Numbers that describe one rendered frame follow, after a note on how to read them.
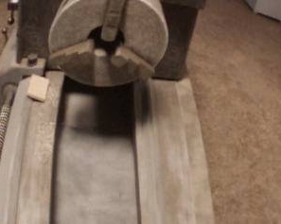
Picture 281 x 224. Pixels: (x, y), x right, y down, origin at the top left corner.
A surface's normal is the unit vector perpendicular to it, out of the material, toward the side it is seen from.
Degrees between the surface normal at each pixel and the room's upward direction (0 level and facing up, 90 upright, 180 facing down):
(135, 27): 90
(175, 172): 0
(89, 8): 90
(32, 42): 90
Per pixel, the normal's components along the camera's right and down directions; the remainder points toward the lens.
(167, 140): 0.18, -0.72
